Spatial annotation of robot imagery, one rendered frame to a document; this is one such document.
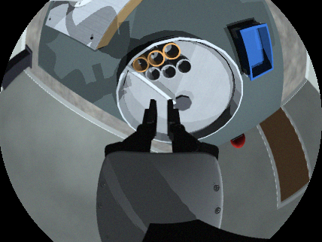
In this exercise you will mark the blue open-top crate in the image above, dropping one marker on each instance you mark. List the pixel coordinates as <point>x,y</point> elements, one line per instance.
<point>255,48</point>

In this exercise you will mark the bronze bushing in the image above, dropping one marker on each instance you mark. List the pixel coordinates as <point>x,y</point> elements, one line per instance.
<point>138,67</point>
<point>153,62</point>
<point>174,56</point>

